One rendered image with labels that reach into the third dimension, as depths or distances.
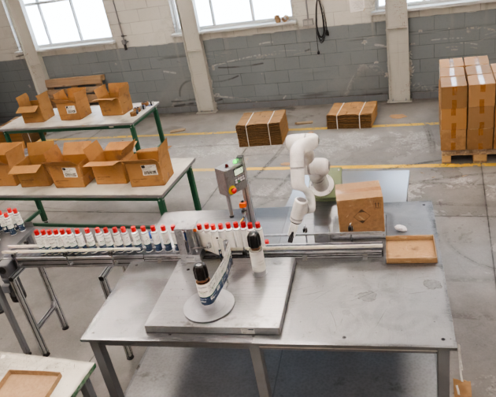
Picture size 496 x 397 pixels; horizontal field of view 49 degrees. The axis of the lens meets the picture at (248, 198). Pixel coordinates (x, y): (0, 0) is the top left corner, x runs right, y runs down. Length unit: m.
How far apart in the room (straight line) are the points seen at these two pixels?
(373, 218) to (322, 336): 1.04
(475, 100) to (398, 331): 3.85
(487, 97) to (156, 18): 5.43
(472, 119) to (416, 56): 2.36
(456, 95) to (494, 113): 0.47
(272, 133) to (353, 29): 2.09
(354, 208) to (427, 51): 5.18
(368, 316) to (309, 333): 0.34
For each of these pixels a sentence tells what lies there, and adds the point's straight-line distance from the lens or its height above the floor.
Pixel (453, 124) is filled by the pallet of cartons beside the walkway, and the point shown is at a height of 0.45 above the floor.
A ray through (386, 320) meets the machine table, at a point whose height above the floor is 0.83.
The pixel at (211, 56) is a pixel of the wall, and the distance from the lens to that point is 9.27.
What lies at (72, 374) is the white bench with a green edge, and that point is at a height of 0.80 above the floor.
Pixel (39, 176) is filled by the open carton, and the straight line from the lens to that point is 5.92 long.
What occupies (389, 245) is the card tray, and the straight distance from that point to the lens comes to 3.68.
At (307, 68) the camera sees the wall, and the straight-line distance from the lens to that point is 8.85.
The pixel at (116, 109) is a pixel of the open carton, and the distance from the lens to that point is 7.61.
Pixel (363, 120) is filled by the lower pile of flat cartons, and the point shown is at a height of 0.11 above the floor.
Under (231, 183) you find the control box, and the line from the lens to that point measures 3.51.
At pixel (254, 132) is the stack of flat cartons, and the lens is 7.64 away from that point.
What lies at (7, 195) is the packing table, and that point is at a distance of 6.03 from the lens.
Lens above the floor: 2.87
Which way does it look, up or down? 27 degrees down
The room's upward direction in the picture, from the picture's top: 11 degrees counter-clockwise
